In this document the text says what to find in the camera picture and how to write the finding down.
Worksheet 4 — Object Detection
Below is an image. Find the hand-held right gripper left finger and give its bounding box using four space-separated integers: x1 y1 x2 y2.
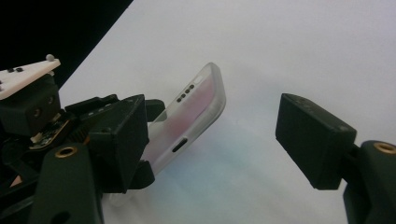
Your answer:
88 94 149 194

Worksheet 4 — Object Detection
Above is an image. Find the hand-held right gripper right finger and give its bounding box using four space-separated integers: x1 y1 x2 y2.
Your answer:
275 92 358 190

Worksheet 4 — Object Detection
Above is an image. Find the iridescent translucent phone case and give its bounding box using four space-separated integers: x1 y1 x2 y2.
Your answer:
141 62 227 175

